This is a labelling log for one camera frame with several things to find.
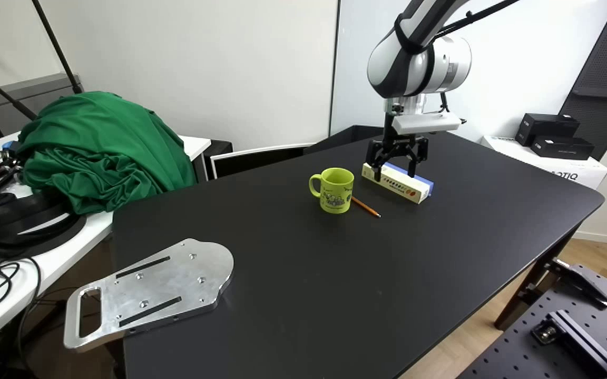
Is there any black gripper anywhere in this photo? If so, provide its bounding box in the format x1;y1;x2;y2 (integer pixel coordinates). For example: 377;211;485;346
365;111;429;185

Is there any white and blue box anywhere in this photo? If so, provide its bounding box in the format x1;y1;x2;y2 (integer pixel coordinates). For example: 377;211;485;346
360;158;436;206

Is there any yellow-green mug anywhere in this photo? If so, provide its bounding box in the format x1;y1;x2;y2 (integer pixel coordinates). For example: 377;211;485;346
308;167;355;216

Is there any black device box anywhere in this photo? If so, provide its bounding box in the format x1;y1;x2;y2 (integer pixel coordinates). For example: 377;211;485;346
515;111;582;147

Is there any white cardboard box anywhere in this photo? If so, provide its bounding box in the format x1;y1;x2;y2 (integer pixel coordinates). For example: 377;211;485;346
480;135;607;191

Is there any flat black device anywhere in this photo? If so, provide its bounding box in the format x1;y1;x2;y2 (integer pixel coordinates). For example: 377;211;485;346
528;132;597;159

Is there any black table leg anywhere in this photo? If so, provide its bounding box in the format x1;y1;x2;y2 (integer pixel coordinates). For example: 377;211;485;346
492;256;567;333

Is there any black clamp lever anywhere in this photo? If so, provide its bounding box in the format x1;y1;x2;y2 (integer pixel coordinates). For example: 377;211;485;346
546;256;607;311

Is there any black perforated breadboard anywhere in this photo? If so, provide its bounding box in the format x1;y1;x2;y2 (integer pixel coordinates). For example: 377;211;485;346
458;260;607;379

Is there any aluminium metal plate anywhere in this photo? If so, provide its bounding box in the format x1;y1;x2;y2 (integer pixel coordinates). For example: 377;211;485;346
61;236;236;354

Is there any green cloth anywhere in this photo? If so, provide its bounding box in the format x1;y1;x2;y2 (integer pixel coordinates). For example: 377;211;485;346
12;90;199;216

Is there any white side table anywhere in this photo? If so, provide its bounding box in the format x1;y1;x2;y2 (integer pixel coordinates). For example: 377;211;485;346
0;130;213;359

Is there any thin black pole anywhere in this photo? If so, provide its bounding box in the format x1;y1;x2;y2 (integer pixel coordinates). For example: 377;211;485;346
29;0;86;97

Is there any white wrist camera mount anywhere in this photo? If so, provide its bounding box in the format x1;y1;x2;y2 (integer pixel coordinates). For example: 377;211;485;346
384;92;463;136

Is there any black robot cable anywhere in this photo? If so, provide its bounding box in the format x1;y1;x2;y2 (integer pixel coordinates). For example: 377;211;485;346
392;0;521;100

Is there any black metal bracket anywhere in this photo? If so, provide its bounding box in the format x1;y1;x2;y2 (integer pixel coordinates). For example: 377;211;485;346
528;307;607;379

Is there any black coiled strap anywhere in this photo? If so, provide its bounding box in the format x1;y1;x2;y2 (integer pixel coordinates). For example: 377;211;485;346
0;190;88;258

